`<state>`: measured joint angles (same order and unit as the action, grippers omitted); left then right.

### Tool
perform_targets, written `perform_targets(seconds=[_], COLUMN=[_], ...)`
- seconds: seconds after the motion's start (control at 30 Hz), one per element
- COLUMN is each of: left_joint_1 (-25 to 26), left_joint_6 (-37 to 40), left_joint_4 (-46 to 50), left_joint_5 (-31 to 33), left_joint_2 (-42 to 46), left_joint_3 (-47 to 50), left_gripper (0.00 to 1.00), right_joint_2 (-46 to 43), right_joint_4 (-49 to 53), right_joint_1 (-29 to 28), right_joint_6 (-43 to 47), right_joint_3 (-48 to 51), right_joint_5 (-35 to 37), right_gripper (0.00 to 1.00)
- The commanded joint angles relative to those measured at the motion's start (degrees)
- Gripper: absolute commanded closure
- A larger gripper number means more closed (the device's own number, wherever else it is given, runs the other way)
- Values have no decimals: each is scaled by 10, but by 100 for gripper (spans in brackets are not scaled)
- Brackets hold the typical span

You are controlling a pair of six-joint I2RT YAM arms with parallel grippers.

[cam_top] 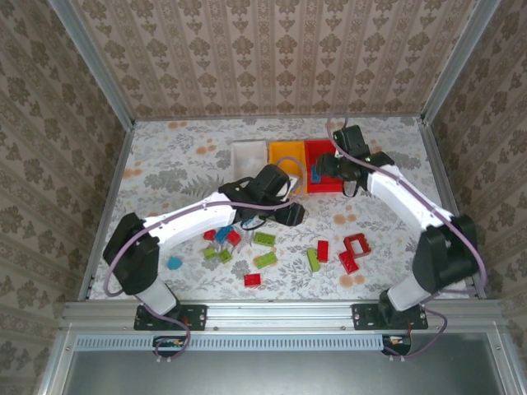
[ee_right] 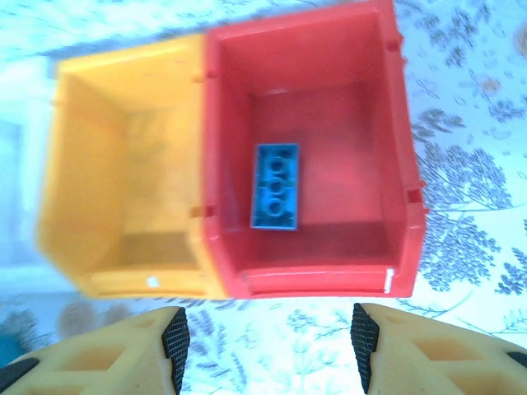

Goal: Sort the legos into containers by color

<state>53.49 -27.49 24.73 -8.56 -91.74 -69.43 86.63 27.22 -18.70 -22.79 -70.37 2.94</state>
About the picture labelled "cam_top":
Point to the blue lego brick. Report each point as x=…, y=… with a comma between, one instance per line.
x=315, y=173
x=222, y=233

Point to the long red lego brick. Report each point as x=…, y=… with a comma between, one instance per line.
x=348, y=262
x=323, y=250

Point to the long green lego brick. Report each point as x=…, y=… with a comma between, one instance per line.
x=313, y=259

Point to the red lego window frame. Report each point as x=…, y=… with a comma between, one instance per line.
x=348, y=243

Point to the small red lego brick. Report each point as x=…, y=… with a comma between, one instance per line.
x=209, y=235

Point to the blue sloped lego piece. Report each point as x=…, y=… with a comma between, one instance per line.
x=175, y=263

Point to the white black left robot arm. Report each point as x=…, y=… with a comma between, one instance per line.
x=189, y=218

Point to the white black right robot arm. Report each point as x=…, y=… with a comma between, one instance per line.
x=411, y=197

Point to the red plastic bin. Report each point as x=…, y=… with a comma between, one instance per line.
x=321, y=148

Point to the yellow plastic bin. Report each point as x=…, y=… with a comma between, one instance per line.
x=288, y=152

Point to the white plastic bin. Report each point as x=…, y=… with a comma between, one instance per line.
x=247, y=154

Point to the small green lego brick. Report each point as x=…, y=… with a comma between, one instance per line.
x=225, y=256
x=210, y=252

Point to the grey metal panel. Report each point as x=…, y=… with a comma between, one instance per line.
x=267, y=374

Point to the aluminium table end rail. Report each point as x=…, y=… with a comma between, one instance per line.
x=247, y=118

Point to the aluminium table side rail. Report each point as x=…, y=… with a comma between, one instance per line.
x=108, y=205
x=432, y=144

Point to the aluminium mounting rail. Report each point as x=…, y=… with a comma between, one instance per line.
x=280, y=314

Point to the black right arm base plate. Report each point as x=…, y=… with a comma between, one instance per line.
x=362, y=317

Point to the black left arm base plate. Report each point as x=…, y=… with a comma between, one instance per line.
x=197, y=317

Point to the aluminium frame post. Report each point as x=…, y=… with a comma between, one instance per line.
x=94, y=61
x=459, y=61

